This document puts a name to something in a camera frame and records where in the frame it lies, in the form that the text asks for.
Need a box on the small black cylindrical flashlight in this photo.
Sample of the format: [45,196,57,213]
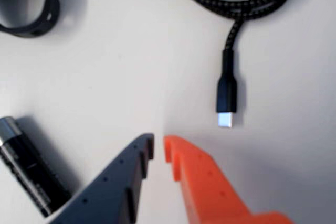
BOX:
[0,115,73,218]

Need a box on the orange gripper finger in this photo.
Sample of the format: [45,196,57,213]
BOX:
[163,134,295,224]

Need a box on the black ring clip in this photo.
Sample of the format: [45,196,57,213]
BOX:
[0,0,61,38]

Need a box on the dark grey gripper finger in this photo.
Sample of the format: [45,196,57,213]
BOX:
[48,133,155,224]

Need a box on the black braided USB cable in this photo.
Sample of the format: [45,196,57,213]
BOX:
[165,0,308,130]

